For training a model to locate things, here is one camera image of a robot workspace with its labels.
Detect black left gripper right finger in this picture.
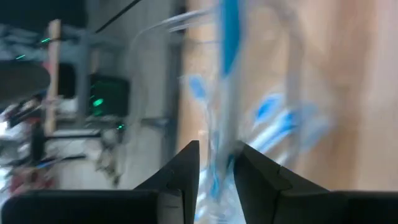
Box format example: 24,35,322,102
233,140,398,224

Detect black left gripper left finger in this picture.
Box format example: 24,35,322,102
0,139,200,224

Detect clear plastic bin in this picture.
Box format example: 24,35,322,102
129,6,315,175

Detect black monitor cable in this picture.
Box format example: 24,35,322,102
94,0,144,34

